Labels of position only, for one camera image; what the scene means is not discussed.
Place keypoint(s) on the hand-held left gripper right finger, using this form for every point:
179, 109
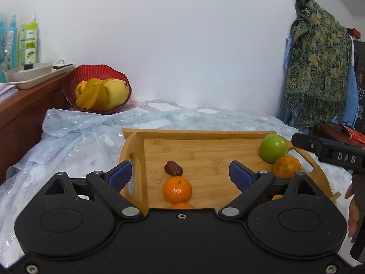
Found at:
241, 175

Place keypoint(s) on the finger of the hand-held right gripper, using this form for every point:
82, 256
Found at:
303, 142

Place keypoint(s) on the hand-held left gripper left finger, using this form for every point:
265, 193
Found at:
121, 174

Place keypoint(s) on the large yellow orange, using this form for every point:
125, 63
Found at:
285, 167

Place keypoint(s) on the green apple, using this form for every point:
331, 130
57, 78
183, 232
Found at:
272, 148

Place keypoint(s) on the wooden tray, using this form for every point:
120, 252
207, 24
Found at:
205, 159

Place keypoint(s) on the red date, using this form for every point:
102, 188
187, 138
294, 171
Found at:
173, 168

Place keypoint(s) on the medium orange mandarin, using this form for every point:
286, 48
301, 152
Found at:
176, 189

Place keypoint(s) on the small orange mandarin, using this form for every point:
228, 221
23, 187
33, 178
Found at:
181, 205

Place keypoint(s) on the person's right hand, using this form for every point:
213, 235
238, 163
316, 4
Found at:
353, 214

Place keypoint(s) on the red box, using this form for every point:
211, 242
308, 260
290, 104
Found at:
355, 134

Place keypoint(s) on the wooden side table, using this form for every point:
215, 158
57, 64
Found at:
330, 130

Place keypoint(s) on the translucent snowflake plastic sheet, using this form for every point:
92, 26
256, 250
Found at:
85, 131

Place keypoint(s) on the yellow mango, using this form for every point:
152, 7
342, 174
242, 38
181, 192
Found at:
117, 94

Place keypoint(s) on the green patterned scarf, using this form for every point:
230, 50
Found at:
316, 62

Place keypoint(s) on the yellow starfruit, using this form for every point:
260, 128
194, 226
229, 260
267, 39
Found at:
94, 97

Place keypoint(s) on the red fruit bowl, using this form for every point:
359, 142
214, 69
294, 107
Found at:
85, 72

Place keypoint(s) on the wooden cabinet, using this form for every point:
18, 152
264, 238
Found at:
22, 120

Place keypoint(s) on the white plastic tray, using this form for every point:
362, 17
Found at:
28, 75

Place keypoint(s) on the stack of papers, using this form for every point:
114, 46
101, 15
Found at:
7, 92

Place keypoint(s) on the pale spray bottle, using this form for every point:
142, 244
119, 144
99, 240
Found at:
21, 42

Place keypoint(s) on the blue spray bottle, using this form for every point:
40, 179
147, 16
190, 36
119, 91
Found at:
11, 42
2, 48

